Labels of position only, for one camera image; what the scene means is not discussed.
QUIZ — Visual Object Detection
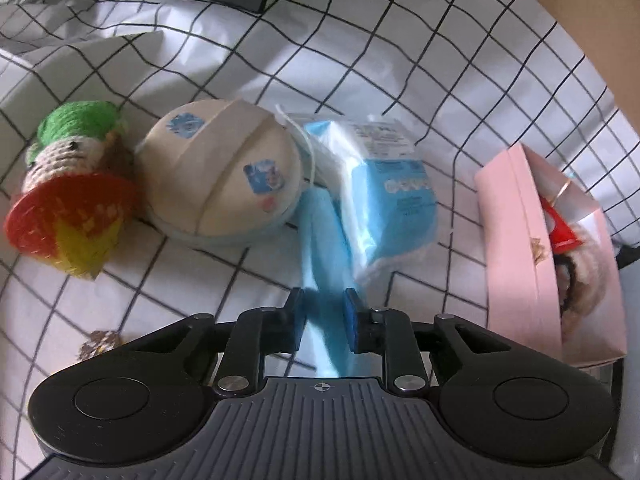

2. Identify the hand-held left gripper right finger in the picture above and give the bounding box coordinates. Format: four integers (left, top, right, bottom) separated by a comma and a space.
344, 287, 506, 395

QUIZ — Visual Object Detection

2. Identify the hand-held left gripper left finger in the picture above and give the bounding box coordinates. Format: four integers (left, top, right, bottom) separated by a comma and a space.
127, 287, 307, 397

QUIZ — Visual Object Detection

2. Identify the blue face mask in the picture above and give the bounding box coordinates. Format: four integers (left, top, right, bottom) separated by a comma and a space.
294, 187, 387, 378

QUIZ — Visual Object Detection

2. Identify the pink cardboard box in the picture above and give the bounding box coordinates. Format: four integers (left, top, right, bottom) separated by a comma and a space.
474, 142, 628, 368

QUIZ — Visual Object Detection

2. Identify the black beaded hair tie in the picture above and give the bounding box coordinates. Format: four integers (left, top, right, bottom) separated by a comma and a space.
552, 254, 577, 319

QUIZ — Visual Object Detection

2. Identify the red packet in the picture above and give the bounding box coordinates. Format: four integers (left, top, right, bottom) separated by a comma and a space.
542, 197, 582, 254

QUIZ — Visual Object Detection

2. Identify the blue face mask packet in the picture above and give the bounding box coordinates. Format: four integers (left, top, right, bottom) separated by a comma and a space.
286, 111, 439, 287

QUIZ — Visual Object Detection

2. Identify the round beige pouch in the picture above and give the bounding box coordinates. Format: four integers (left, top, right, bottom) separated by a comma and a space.
136, 99, 304, 247

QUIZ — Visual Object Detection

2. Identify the small brown wrapped item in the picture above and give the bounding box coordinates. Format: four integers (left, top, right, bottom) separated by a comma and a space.
77, 330, 122, 362

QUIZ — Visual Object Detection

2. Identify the crochet doll with green hat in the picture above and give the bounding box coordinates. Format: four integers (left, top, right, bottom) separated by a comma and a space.
2, 101, 142, 282

